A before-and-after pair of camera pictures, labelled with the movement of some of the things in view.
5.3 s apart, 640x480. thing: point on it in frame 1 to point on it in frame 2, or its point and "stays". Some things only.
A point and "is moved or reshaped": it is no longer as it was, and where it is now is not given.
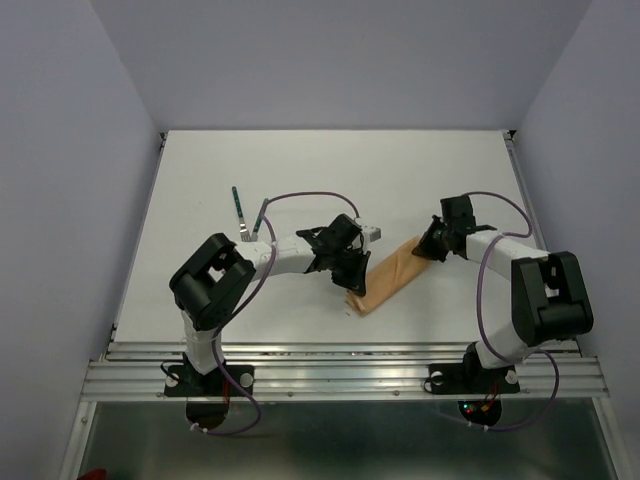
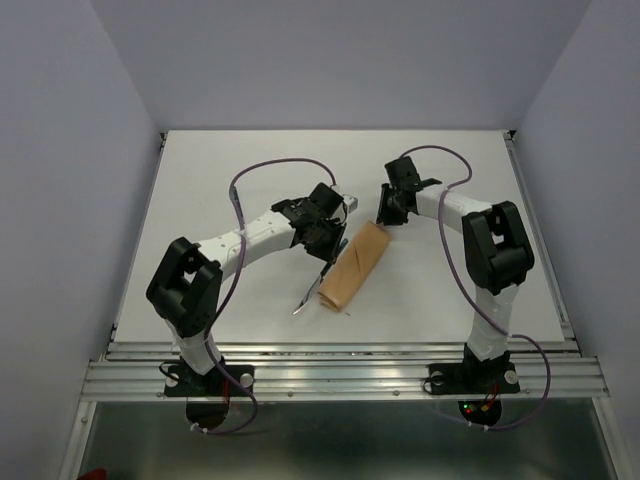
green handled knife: [254, 235] to [323, 274]
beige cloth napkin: [394, 273] is moved or reshaped
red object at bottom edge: [95, 474] stays
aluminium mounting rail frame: [566, 370] stays
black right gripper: [424, 247] to [383, 213]
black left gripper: [357, 281] to [338, 228]
